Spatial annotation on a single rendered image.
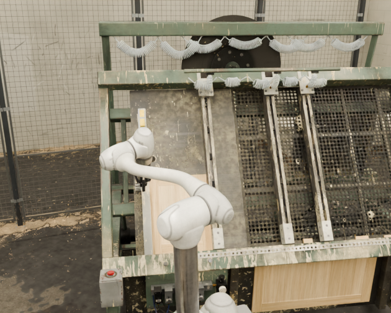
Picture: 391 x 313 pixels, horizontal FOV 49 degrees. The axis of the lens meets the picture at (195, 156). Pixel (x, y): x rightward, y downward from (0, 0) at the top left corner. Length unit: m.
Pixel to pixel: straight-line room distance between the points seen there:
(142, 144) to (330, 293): 1.93
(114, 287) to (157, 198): 0.63
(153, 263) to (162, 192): 0.45
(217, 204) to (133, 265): 1.05
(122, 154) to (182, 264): 0.60
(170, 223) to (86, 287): 2.44
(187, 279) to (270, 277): 1.40
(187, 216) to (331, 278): 1.87
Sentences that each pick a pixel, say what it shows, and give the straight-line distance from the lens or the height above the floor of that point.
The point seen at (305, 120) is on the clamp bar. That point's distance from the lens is 3.04.
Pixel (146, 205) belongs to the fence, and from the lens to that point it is 2.70.
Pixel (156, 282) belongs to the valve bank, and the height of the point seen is 0.75.
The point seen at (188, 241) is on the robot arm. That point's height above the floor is 1.47.
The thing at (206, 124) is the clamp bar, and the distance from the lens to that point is 2.84.
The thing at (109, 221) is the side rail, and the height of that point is 1.08.
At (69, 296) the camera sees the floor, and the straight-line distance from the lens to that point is 3.94.
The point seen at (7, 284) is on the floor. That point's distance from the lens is 4.25.
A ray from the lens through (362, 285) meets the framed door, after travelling 3.50.
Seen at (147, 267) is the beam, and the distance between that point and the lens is 2.66.
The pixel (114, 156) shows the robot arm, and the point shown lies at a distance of 2.04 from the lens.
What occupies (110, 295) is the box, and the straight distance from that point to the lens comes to 2.50.
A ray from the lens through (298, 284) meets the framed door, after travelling 3.27.
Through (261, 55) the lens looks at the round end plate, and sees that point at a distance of 3.50.
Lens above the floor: 2.35
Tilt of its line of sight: 20 degrees down
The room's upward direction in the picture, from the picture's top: straight up
